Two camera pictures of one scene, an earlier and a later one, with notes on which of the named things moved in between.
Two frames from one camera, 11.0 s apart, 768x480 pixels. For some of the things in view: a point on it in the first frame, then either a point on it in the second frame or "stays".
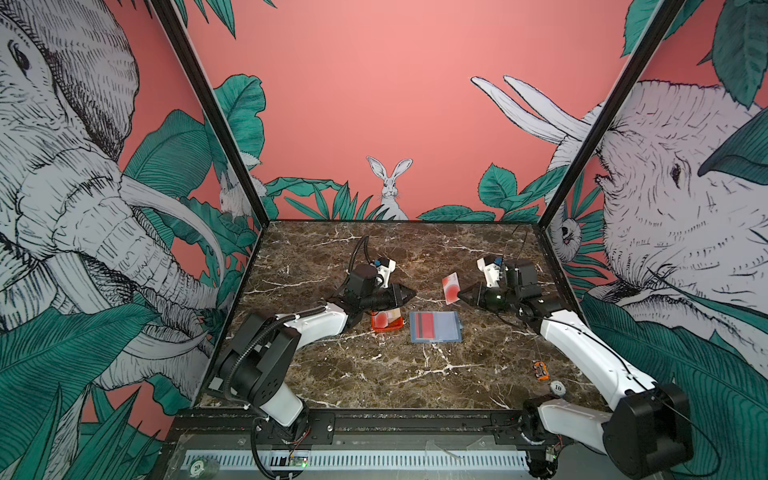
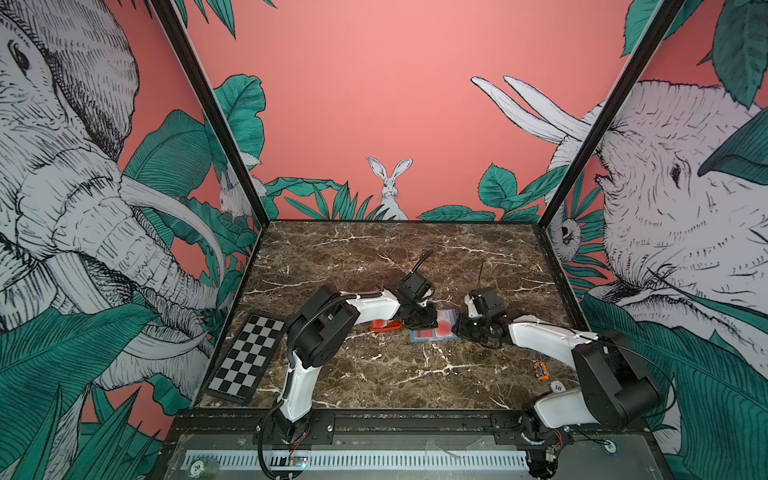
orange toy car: [540, 370] stays
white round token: [558, 387] stays
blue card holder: [435, 326] stays
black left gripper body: [381, 300] → [422, 317]
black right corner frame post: [642, 56] stays
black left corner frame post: [193, 67] stays
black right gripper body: [498, 300] → [476, 329]
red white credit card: [451, 288] → [445, 321]
